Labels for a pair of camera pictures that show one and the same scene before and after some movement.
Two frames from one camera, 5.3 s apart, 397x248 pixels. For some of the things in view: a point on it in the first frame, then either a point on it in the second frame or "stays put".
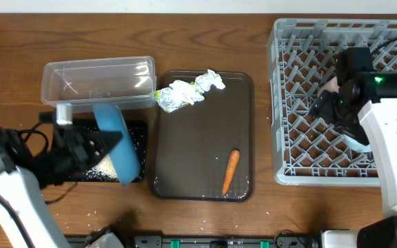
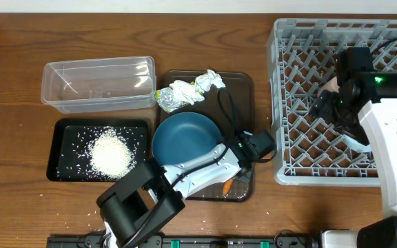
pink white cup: (331, 85) stays put
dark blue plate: (124, 156) -> (182, 136)
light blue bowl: (355, 145) stays put
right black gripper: (324, 107) stays put
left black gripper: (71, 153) -> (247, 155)
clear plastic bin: (129, 83) stays put
